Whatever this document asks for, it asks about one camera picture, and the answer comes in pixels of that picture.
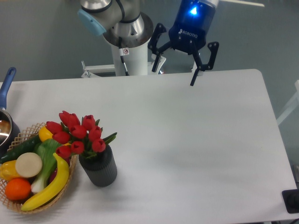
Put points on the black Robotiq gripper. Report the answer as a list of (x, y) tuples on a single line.
[(188, 34)]

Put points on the red tulip bouquet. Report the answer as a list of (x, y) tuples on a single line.
[(78, 136)]

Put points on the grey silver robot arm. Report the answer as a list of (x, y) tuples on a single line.
[(137, 45)]

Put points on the dark grey ribbed vase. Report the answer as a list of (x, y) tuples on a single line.
[(102, 171)]

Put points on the silver clamp screw right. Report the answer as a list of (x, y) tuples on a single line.
[(195, 66)]

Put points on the yellow lemon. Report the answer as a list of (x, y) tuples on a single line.
[(44, 134)]

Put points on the green bok choy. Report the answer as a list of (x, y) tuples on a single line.
[(45, 150)]

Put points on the woven wicker basket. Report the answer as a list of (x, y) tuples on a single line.
[(24, 135)]

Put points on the yellow banana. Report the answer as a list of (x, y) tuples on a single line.
[(52, 189)]

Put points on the black device at table edge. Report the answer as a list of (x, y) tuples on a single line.
[(291, 200)]

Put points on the green cucumber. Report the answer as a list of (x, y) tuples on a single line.
[(27, 146)]

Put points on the red fruit in basket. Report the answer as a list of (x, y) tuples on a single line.
[(52, 176)]

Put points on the round beige bun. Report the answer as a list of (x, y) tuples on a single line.
[(28, 165)]

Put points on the yellow bell pepper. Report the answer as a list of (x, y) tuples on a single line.
[(8, 171)]

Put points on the orange fruit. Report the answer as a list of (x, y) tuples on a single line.
[(18, 189)]

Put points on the white frame at right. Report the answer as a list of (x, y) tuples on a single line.
[(290, 106)]

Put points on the blue handled saucepan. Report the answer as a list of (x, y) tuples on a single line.
[(8, 128)]

